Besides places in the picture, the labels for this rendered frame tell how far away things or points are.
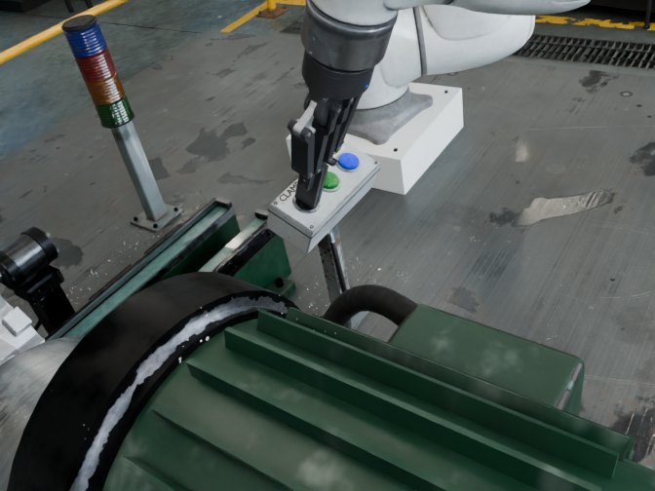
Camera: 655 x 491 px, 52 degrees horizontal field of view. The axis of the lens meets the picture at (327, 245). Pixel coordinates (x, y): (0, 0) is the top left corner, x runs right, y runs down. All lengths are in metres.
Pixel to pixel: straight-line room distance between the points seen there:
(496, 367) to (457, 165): 1.09
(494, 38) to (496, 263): 0.42
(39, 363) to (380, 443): 0.44
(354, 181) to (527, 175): 0.52
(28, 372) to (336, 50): 0.40
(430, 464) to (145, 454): 0.11
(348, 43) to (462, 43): 0.66
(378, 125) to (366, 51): 0.69
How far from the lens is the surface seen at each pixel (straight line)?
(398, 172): 1.30
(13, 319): 0.84
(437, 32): 1.29
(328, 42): 0.67
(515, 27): 1.32
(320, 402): 0.27
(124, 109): 1.30
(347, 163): 0.93
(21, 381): 0.64
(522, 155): 1.42
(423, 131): 1.35
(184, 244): 1.13
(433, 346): 0.34
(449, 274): 1.14
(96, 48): 1.25
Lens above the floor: 1.56
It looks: 38 degrees down
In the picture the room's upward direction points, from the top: 12 degrees counter-clockwise
